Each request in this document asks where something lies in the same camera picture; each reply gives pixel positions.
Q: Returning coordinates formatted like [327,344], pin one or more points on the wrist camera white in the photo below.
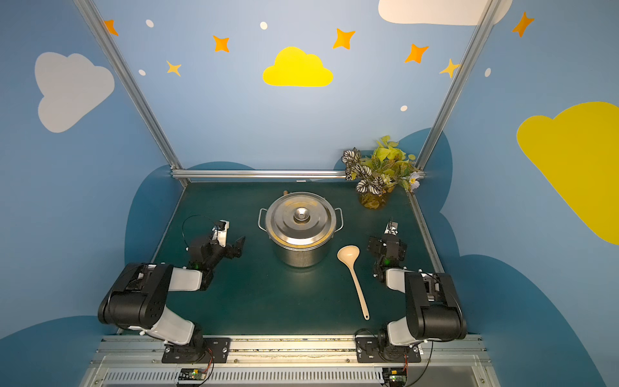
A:
[219,235]
[391,228]

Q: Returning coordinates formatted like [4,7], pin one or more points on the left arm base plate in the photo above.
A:
[208,350]

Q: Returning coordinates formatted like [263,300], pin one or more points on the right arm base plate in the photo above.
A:
[374,350]

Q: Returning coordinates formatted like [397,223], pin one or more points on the aluminium frame post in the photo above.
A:
[469,59]
[105,40]

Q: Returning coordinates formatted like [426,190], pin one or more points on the right circuit board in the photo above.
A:
[394,378]

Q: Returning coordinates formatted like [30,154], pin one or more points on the beige plastic ladle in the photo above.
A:
[348,256]

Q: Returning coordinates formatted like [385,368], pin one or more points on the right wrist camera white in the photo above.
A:
[391,228]

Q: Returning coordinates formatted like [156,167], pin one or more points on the right aluminium frame post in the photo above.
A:
[469,59]

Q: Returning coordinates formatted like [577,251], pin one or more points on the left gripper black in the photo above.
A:
[222,249]

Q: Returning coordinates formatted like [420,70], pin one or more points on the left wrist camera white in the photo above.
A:
[219,235]

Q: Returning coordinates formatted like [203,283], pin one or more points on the circuit board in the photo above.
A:
[394,378]
[192,376]

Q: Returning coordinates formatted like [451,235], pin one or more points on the back horizontal aluminium bar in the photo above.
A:
[258,174]

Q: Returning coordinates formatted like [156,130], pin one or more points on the left aluminium frame post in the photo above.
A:
[105,40]

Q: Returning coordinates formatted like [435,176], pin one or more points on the potted plant with striped leaves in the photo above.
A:
[379,174]

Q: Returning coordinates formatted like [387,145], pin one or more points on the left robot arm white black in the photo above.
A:
[137,301]

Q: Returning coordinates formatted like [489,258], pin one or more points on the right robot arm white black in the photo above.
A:
[433,311]

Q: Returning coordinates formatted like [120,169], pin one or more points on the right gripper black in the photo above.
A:
[390,239]

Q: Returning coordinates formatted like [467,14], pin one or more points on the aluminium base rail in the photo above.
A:
[289,360]

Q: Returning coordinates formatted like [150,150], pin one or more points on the left circuit board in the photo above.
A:
[192,376]

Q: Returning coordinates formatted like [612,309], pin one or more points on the stainless steel pot lid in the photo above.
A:
[300,220]

